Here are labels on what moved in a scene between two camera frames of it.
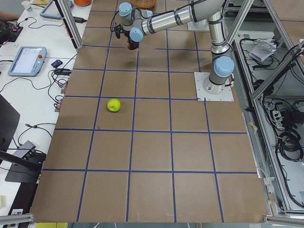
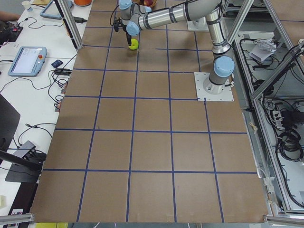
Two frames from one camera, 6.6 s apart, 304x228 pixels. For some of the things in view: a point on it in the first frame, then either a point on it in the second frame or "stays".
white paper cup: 25,4 stays
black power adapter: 80,20 stays
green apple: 114,105 to 134,44
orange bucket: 82,3 stays
